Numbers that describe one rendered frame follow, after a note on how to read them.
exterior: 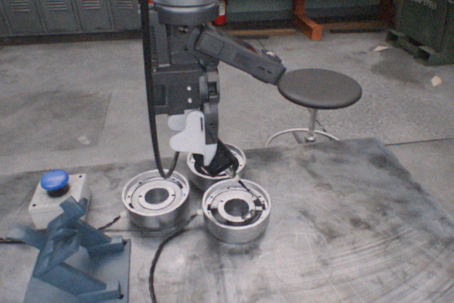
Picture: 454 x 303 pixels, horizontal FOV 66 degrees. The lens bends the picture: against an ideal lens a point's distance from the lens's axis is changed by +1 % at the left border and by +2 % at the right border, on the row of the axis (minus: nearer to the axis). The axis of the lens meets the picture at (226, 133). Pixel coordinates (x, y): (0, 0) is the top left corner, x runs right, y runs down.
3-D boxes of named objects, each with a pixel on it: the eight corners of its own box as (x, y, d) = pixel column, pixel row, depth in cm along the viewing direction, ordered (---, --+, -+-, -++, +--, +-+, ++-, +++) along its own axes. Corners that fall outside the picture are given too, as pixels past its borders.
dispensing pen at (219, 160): (266, 194, 54) (201, 125, 45) (243, 208, 55) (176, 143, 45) (262, 184, 56) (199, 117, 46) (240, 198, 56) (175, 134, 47)
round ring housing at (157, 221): (174, 179, 63) (172, 161, 61) (201, 216, 56) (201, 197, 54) (117, 201, 59) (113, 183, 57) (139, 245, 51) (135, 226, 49)
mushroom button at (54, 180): (77, 189, 58) (69, 166, 55) (72, 206, 54) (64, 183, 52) (52, 192, 57) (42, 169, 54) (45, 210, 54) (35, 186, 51)
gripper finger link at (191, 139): (172, 167, 48) (165, 106, 43) (214, 162, 49) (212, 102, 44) (173, 181, 45) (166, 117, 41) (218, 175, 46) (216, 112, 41)
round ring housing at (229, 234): (264, 196, 60) (267, 178, 58) (273, 247, 51) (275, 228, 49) (204, 196, 60) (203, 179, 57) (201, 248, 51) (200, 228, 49)
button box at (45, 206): (91, 192, 61) (85, 171, 58) (84, 223, 55) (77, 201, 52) (42, 198, 59) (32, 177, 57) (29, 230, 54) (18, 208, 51)
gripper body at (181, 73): (151, 91, 46) (138, -4, 39) (214, 86, 48) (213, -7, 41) (152, 122, 40) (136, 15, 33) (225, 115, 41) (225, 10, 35)
